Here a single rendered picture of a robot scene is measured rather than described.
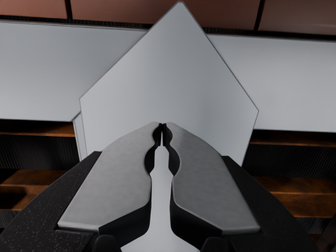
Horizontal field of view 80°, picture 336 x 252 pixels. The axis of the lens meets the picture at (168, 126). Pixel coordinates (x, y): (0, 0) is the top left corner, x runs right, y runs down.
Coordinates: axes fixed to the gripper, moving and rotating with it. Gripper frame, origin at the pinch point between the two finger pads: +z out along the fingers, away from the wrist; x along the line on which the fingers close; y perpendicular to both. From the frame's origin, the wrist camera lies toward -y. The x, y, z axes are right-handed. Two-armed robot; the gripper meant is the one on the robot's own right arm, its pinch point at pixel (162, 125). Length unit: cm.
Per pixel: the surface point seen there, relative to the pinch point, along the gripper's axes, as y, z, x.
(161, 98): 0.8, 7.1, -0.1
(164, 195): 13.8, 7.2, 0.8
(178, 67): -2.3, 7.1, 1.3
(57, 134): 13.3, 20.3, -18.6
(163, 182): 11.7, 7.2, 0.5
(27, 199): 33, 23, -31
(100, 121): 3.5, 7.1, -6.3
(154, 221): 19.0, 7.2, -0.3
